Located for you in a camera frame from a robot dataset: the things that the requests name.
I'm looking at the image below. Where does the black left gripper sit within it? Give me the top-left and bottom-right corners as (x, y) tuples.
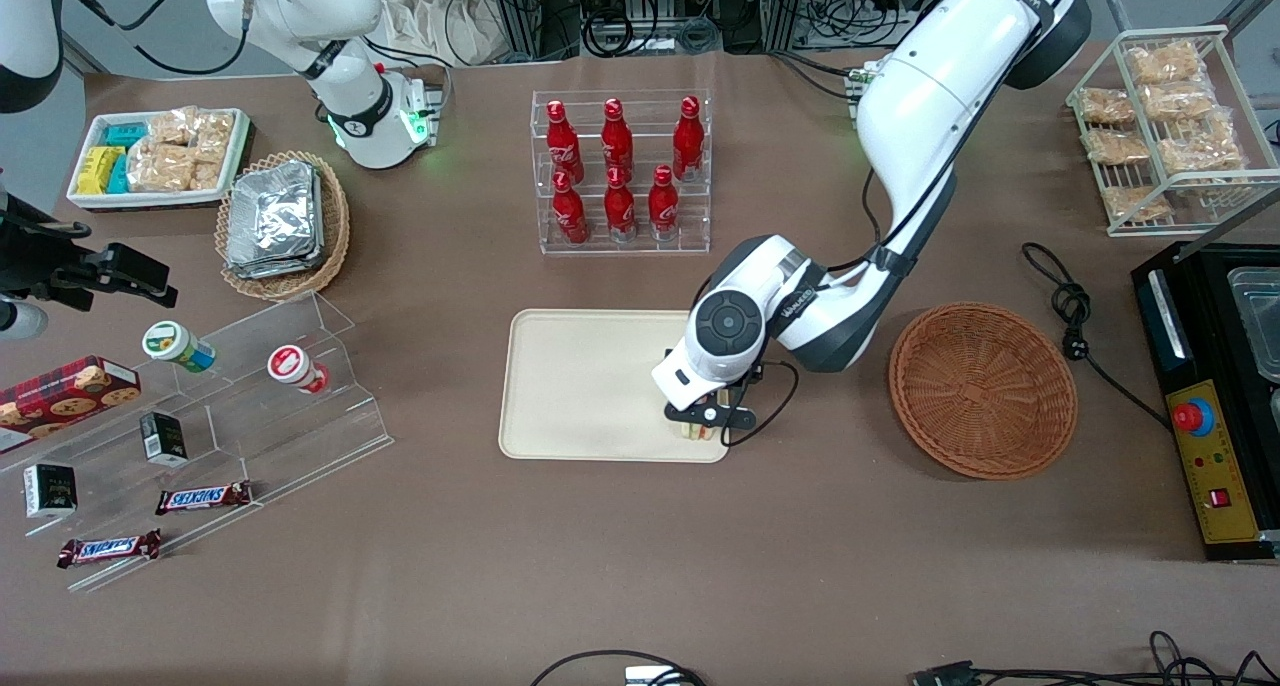
(667, 388), (758, 439)

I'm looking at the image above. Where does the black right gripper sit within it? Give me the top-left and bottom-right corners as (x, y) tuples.
(0, 194), (179, 312)

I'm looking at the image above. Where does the white snack tray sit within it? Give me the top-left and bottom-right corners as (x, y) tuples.
(67, 108), (251, 211)

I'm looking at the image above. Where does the cream rectangular plastic tray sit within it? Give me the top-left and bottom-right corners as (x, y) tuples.
(498, 309), (731, 463)

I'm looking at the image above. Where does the oval tan wicker basket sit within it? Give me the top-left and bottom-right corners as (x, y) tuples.
(215, 150), (351, 302)

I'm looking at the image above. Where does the round brown wicker basket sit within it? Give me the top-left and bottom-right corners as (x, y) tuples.
(888, 302), (1079, 481)

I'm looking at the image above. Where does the cup with green lid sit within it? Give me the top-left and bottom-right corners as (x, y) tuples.
(141, 320), (217, 374)

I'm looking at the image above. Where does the clear bag of crisp snacks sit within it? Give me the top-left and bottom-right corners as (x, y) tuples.
(194, 111), (237, 164)
(147, 107), (203, 148)
(127, 145), (223, 193)

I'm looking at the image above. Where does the yellow snack pack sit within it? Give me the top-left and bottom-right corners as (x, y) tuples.
(77, 146), (127, 196)

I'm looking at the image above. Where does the silver foil packet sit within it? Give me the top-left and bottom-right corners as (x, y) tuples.
(224, 236), (327, 280)
(229, 160), (323, 259)

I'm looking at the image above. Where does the red cookie box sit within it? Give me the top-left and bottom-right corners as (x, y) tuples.
(0, 355), (142, 456)

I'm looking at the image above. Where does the small black box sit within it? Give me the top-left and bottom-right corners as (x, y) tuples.
(23, 463), (79, 520)
(139, 411), (190, 468)

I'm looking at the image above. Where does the cup with red lid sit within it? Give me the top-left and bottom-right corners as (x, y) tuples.
(266, 344), (332, 396)

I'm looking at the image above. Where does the clear acrylic bottle rack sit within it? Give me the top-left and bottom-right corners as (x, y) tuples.
(531, 89), (714, 256)

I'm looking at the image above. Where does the red cola bottle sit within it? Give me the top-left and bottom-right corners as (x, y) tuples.
(551, 170), (590, 246)
(603, 165), (639, 243)
(600, 97), (636, 178)
(647, 164), (681, 241)
(671, 95), (705, 183)
(545, 99), (585, 183)

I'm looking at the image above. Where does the clear acrylic stepped display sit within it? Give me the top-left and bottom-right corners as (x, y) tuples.
(0, 291), (394, 593)

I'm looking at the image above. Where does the snickers chocolate bar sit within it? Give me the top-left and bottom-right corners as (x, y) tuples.
(57, 529), (163, 570)
(155, 480), (254, 517)

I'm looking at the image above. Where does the beige cloth bag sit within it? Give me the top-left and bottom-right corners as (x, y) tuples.
(378, 0), (503, 67)

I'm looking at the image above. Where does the bagged brown pastry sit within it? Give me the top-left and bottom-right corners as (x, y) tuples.
(1077, 87), (1137, 128)
(1158, 111), (1247, 178)
(1100, 185), (1173, 223)
(1083, 127), (1152, 166)
(1127, 41), (1207, 86)
(1140, 80), (1217, 123)

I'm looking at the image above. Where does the black machine with yellow panel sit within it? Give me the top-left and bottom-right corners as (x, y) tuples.
(1132, 241), (1280, 562)

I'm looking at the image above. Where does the clear plastic container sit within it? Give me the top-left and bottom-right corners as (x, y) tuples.
(1227, 266), (1280, 383)

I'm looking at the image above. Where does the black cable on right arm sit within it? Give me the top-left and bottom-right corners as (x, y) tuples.
(60, 0), (251, 78)

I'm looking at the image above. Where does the black looped cable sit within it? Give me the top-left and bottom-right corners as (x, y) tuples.
(528, 649), (707, 686)

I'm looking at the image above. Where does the black connector with cables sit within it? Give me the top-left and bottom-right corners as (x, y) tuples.
(910, 630), (1280, 686)

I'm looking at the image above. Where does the black power cable with plug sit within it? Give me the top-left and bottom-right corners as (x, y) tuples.
(1022, 243), (1173, 432)

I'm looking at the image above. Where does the white wire rack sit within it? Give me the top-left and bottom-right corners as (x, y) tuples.
(1065, 25), (1280, 238)

